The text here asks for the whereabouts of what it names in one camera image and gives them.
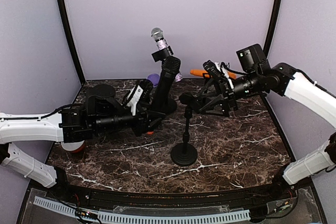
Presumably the orange toy microphone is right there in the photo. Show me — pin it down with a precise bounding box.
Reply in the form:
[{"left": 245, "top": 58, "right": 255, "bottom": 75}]
[{"left": 190, "top": 69, "right": 237, "bottom": 79}]

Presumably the tall stand large clip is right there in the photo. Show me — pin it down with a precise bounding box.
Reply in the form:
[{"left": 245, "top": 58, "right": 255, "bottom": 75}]
[{"left": 150, "top": 48, "right": 181, "bottom": 114}]

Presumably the purple toy microphone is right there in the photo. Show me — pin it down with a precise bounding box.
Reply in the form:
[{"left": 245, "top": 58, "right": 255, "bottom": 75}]
[{"left": 147, "top": 73, "right": 160, "bottom": 88}]

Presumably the small black stand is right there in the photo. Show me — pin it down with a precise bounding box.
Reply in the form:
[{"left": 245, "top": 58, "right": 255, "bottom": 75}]
[
  {"left": 199, "top": 72, "right": 213, "bottom": 94},
  {"left": 171, "top": 92, "right": 200, "bottom": 167}
]

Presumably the black microphone orange cap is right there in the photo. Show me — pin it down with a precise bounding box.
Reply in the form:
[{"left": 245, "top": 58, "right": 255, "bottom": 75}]
[{"left": 147, "top": 56, "right": 181, "bottom": 132}]

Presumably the glitter microphone silver head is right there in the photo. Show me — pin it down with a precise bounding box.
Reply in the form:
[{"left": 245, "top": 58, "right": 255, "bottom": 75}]
[{"left": 150, "top": 27, "right": 183, "bottom": 83}]

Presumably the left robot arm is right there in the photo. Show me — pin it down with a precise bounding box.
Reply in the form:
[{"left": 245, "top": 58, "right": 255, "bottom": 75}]
[{"left": 1, "top": 81, "right": 165, "bottom": 189}]

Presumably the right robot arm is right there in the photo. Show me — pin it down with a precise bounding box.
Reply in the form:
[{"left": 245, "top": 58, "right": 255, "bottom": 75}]
[{"left": 197, "top": 44, "right": 335, "bottom": 198}]

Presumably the white cup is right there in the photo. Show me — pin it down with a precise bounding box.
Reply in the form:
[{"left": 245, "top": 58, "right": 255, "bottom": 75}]
[{"left": 61, "top": 141, "right": 85, "bottom": 153}]

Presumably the black table front rail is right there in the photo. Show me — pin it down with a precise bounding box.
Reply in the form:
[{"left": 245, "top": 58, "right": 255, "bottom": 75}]
[{"left": 28, "top": 174, "right": 313, "bottom": 210}]

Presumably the white cable duct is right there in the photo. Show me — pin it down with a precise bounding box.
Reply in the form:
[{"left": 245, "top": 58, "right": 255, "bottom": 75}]
[{"left": 33, "top": 196, "right": 251, "bottom": 223}]

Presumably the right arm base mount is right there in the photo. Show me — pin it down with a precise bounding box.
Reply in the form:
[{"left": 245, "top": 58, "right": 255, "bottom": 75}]
[{"left": 269, "top": 171, "right": 295, "bottom": 199}]

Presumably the right black corner post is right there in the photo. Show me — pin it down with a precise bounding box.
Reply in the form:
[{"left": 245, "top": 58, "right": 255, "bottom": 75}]
[{"left": 263, "top": 0, "right": 281, "bottom": 57}]

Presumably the black corner post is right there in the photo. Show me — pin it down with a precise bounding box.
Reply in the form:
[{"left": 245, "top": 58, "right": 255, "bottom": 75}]
[
  {"left": 57, "top": 0, "right": 86, "bottom": 85},
  {"left": 263, "top": 0, "right": 281, "bottom": 57}
]

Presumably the left black corner post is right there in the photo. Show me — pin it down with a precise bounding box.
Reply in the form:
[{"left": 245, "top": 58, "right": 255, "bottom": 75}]
[{"left": 57, "top": 0, "right": 86, "bottom": 85}]

